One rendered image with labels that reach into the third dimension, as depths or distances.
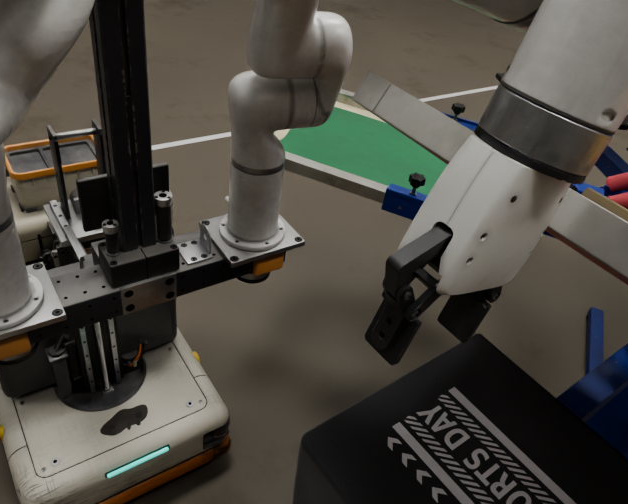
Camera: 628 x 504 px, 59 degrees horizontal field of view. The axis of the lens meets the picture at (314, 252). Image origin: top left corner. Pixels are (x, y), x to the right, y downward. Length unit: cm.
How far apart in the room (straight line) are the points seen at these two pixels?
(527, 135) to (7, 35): 51
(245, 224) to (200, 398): 95
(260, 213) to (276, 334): 147
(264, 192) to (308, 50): 26
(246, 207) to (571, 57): 73
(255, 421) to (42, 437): 73
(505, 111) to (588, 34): 6
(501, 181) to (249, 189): 67
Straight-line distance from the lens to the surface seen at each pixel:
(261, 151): 93
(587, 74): 35
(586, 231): 53
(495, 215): 35
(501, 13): 41
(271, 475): 205
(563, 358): 280
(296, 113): 92
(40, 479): 178
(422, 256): 35
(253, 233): 102
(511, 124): 35
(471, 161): 35
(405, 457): 102
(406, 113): 63
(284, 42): 81
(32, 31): 67
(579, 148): 36
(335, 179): 158
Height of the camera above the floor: 179
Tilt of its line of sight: 39 degrees down
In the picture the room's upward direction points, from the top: 10 degrees clockwise
